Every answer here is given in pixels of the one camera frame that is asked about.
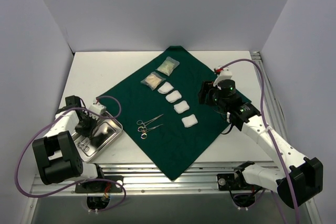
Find green-filled clear plastic bag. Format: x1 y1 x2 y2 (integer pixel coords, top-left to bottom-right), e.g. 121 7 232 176
156 57 180 77

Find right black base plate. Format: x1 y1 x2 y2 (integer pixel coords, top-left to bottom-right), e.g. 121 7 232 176
216 172 260 191

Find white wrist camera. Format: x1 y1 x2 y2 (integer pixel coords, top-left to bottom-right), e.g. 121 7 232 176
89 103 106 115
213 67 233 87

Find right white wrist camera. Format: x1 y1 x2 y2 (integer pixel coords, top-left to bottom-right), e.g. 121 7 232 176
213 67 233 87

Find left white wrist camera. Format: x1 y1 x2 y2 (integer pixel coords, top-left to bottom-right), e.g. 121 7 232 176
89 103 106 115

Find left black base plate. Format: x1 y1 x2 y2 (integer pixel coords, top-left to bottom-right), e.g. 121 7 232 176
75 182 123 194

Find steel hemostat silver rings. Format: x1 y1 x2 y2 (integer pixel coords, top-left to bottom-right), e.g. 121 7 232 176
136 114 164 132

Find green surgical drape cloth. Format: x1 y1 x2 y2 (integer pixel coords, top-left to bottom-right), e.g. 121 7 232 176
96 46 253 182

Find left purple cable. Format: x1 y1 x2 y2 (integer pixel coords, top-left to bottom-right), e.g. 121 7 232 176
14 96 127 212

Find steel forceps long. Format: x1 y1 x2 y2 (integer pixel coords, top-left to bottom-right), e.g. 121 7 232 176
77 123 104 152

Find aluminium rail frame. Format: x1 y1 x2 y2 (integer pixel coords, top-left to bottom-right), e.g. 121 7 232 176
20 50 321 224

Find purple cable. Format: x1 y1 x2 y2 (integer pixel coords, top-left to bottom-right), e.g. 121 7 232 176
14 96 127 212
219 59 301 224

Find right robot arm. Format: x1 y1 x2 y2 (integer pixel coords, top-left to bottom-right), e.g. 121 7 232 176
198 79 323 208

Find steel hemostat gold rings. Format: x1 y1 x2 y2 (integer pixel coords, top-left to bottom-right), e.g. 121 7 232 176
140 123 164 140

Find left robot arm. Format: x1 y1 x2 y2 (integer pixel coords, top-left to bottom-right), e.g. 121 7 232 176
32 95 106 192

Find white gauze pad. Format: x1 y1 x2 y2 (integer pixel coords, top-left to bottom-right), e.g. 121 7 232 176
182 114 198 128
165 90 182 103
158 82 174 94
174 100 190 114

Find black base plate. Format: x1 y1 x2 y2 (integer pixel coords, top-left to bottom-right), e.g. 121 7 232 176
216 172 260 191
75 182 123 194

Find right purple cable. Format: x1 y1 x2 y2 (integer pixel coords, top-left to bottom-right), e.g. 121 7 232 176
219 59 301 224

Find stainless steel instrument tray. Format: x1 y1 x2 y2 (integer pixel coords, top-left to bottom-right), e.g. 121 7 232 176
71 112 123 163

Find tan-filled clear plastic bag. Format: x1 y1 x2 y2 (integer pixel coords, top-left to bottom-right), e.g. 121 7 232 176
141 72 165 90

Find steel surgical scissors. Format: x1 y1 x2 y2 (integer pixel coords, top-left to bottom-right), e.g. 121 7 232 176
77 121 103 154

